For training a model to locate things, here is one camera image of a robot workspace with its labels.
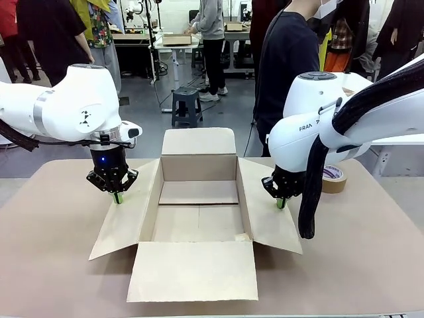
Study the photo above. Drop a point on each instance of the white face mask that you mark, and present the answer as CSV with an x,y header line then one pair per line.
x,y
323,8

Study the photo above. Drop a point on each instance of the small open cardboard box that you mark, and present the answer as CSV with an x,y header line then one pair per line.
x,y
236,26

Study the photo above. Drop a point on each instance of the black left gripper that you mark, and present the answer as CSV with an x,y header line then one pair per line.
x,y
109,162

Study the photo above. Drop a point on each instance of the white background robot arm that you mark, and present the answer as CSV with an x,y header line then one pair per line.
x,y
134,10

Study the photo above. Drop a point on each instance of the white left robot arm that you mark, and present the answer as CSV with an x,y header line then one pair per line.
x,y
66,102

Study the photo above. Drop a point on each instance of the person in grey sweater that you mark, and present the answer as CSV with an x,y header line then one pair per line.
x,y
367,56

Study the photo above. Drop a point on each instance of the dark floor plate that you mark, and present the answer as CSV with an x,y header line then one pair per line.
x,y
123,100

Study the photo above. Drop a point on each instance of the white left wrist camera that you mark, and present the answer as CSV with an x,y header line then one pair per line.
x,y
132,132

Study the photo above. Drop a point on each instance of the figure in dark red garment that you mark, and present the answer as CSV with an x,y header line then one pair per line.
x,y
261,20

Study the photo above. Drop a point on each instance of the mannequin in black coat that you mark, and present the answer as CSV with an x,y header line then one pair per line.
x,y
397,39

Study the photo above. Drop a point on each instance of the computer monitor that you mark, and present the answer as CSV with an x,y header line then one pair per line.
x,y
245,13

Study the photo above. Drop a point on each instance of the mannequin in yellow skirt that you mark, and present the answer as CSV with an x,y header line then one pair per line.
x,y
326,49

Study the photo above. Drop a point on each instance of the person in grey hoodie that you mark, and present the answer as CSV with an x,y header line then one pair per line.
x,y
212,26

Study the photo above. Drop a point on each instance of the person in navy t-shirt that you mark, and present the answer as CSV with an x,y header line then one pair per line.
x,y
285,66

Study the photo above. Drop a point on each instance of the white height-adjustable desk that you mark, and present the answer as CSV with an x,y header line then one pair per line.
x,y
175,46

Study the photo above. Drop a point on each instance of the black tripod stand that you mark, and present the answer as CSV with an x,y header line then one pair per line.
x,y
153,49

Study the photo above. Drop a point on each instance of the person in black clothes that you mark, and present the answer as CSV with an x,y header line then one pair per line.
x,y
53,39

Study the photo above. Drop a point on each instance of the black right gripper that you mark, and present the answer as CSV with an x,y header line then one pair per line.
x,y
291,183

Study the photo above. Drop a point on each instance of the person in red shirt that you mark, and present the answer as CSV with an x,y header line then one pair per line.
x,y
10,43

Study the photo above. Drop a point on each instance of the grey plastic stool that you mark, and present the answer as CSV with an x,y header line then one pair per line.
x,y
187,106

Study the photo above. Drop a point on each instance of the brown packing tape roll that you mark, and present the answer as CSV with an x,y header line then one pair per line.
x,y
336,180

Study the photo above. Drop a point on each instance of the brown cardboard box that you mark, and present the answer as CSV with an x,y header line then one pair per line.
x,y
192,271

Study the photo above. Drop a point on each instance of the mannequin in yellow jacket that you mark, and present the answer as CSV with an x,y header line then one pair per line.
x,y
99,33

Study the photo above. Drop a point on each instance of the white side table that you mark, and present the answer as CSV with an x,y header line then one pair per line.
x,y
356,79

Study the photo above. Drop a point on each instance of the flat cardboard box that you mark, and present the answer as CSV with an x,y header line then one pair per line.
x,y
177,39

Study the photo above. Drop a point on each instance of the mannequin in orange trousers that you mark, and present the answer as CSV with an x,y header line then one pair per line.
x,y
338,59

